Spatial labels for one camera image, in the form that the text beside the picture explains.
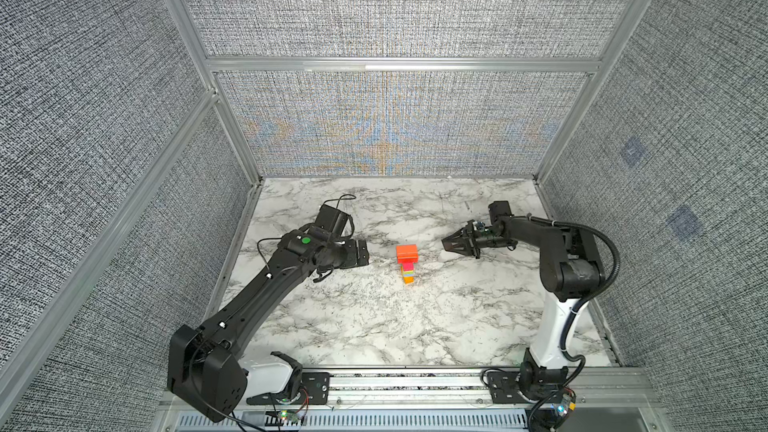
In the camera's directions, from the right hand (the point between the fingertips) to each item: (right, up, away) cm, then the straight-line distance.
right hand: (446, 243), depth 94 cm
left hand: (-27, -2, -14) cm, 31 cm away
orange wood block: (-12, -11, -2) cm, 17 cm away
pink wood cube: (-13, -6, -5) cm, 15 cm away
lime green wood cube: (-13, -8, -7) cm, 16 cm away
